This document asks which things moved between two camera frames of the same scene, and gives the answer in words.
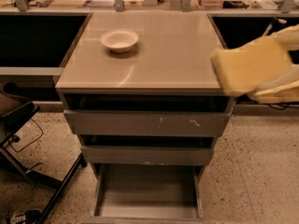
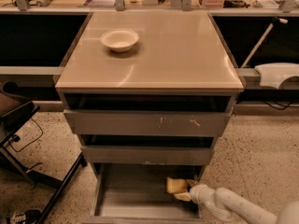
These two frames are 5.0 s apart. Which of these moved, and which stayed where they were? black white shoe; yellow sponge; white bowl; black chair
Moved: yellow sponge
Stayed: black white shoe; white bowl; black chair
